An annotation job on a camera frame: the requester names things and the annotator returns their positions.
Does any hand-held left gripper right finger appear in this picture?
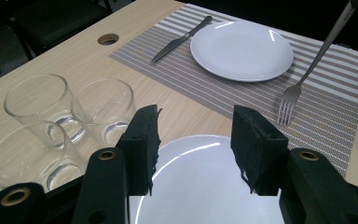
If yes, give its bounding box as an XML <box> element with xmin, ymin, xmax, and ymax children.
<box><xmin>230</xmin><ymin>105</ymin><xmax>290</xmax><ymax>197</ymax></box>

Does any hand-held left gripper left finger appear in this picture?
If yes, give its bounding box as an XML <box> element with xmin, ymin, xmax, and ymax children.
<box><xmin>116</xmin><ymin>105</ymin><xmax>163</xmax><ymax>197</ymax></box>

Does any clear drinking glass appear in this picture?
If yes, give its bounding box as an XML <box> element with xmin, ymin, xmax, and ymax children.
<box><xmin>0</xmin><ymin>120</ymin><xmax>88</xmax><ymax>191</ymax></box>
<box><xmin>3</xmin><ymin>73</ymin><xmax>87</xmax><ymax>147</ymax></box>
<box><xmin>70</xmin><ymin>77</ymin><xmax>137</xmax><ymax>147</ymax></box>

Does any white round plate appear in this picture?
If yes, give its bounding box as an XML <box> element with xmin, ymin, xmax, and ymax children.
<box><xmin>127</xmin><ymin>133</ymin><xmax>285</xmax><ymax>224</ymax></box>
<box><xmin>189</xmin><ymin>21</ymin><xmax>295</xmax><ymax>83</ymax></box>

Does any metal fork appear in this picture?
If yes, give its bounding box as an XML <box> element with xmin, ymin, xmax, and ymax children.
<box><xmin>277</xmin><ymin>0</ymin><xmax>358</xmax><ymax>127</ymax></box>

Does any metal table knife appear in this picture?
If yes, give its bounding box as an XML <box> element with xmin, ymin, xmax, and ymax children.
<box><xmin>151</xmin><ymin>15</ymin><xmax>214</xmax><ymax>64</ymax></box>

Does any striped woven placemat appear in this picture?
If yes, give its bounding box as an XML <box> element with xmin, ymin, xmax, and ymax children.
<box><xmin>108</xmin><ymin>3</ymin><xmax>358</xmax><ymax>179</ymax></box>

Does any black folding chair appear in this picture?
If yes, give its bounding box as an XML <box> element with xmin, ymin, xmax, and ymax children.
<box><xmin>10</xmin><ymin>0</ymin><xmax>115</xmax><ymax>62</ymax></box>

